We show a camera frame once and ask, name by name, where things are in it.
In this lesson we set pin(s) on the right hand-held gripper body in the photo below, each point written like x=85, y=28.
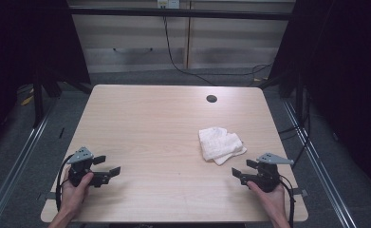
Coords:
x=268, y=177

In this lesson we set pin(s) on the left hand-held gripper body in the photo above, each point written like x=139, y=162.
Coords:
x=80, y=155

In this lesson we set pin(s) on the white printed towel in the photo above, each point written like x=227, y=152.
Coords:
x=219, y=144

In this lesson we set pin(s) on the person's right hand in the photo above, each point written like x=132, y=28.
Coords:
x=273, y=202

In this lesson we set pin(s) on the person's left hand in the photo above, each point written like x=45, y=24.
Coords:
x=74, y=196

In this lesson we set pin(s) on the grey tape piece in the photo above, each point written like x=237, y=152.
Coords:
x=300, y=191
x=51, y=195

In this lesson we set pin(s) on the black metal stand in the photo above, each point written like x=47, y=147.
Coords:
x=38, y=101

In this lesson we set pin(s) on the yellow floor tape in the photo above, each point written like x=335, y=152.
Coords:
x=27, y=100

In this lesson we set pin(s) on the dark curtain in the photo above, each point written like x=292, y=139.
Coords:
x=347, y=79
x=22, y=47

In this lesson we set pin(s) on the black horizontal metal bar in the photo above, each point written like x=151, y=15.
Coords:
x=173, y=13

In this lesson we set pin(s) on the silver floor rail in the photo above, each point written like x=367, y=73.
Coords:
x=320, y=171
x=14, y=167

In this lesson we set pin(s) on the white wall outlet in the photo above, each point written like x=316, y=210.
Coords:
x=169, y=3

